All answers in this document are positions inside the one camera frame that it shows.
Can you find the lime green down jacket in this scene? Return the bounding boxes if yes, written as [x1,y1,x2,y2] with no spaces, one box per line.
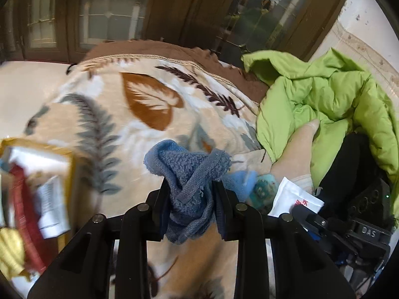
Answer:
[241,49,398,217]

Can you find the white red-print packet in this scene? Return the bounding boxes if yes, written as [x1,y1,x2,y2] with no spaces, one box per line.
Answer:
[269,177,324,217]

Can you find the white printed packet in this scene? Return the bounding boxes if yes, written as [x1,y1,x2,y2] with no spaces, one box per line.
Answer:
[36,175,70,239]

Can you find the teal tissue pack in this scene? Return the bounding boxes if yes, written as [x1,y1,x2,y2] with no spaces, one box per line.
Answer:
[222,171,279,215]

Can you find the yellow fuzzy cloth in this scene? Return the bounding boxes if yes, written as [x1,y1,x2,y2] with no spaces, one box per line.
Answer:
[0,227,30,281]

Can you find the leaf-patterned fleece blanket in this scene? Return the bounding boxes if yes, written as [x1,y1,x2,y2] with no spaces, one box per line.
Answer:
[23,38,275,299]

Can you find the wooden glass-panel doors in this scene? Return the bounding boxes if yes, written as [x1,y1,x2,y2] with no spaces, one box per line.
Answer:
[1,0,346,66]

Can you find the red knitted cloth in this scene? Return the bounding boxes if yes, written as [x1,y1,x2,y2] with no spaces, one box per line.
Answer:
[10,164,58,274]

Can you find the blue towel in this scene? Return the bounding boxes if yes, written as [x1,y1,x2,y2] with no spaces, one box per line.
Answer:
[144,140,231,244]

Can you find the beige socked foot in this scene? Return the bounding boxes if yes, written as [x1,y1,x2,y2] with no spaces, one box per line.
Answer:
[271,119,320,194]

